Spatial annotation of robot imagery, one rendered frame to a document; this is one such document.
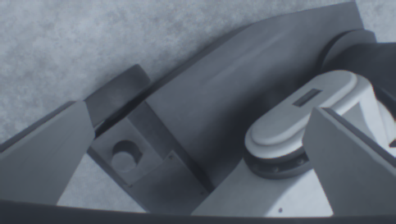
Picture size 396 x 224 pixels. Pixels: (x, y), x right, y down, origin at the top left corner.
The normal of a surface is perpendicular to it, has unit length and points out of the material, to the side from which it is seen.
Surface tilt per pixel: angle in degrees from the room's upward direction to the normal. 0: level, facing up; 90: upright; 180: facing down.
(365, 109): 0
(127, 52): 0
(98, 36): 0
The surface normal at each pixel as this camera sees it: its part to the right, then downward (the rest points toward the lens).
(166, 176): 0.18, 0.25
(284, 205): 0.42, 0.07
